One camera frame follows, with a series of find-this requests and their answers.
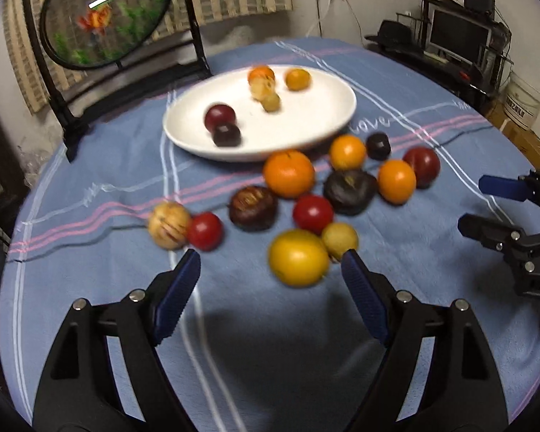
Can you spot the blue striped tablecloth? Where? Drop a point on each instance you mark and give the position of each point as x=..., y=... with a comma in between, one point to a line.
x=117, y=162

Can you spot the large dark purple mangosteen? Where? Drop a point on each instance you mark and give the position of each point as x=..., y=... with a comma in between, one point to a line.
x=350, y=191

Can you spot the small dark purple fruit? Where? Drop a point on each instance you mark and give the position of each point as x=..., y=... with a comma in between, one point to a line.
x=378, y=146

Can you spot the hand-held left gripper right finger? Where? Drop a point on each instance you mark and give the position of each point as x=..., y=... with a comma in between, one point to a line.
x=364, y=297

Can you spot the tan striped fruit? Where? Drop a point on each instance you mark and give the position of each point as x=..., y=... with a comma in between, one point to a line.
x=169, y=225

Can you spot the black chair with oval picture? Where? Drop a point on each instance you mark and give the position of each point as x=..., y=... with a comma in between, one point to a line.
x=72, y=112

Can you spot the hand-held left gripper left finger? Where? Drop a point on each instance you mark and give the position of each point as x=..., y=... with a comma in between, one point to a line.
x=179, y=297

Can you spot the large yellow fruit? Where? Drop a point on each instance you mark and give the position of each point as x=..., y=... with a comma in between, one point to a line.
x=299, y=257

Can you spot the dark purple plum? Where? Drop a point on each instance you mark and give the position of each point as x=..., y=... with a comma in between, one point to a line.
x=226, y=135

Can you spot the computer monitor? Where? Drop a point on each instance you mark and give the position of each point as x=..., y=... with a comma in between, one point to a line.
x=460, y=36

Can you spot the white bucket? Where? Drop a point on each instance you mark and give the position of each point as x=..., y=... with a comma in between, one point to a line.
x=524, y=99

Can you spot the small orange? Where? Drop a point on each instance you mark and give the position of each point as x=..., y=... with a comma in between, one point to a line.
x=262, y=74
x=298, y=79

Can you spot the cardboard box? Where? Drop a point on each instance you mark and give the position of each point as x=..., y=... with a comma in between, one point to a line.
x=528, y=137

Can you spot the black desk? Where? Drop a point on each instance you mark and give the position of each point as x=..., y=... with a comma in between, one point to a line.
x=445, y=69

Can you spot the black bag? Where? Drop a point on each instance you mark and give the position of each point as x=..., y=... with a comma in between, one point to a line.
x=393, y=32

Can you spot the large orange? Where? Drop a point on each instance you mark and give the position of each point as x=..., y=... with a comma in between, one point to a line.
x=289, y=173

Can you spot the pale yellow fruit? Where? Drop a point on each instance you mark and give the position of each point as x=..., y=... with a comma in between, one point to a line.
x=261, y=91

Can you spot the round fish picture screen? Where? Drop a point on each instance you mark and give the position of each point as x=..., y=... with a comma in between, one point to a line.
x=105, y=13

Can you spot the small green yellow fruit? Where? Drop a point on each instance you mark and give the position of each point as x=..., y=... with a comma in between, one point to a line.
x=271, y=102

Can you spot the dark brown mangosteen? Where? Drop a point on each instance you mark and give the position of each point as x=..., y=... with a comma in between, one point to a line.
x=253, y=208

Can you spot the small red tomato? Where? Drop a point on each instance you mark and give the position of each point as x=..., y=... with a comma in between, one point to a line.
x=205, y=231

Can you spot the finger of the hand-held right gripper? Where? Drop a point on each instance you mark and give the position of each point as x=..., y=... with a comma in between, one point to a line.
x=490, y=231
x=499, y=187

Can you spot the white oval plate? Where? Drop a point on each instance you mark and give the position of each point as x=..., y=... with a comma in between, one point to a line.
x=297, y=112

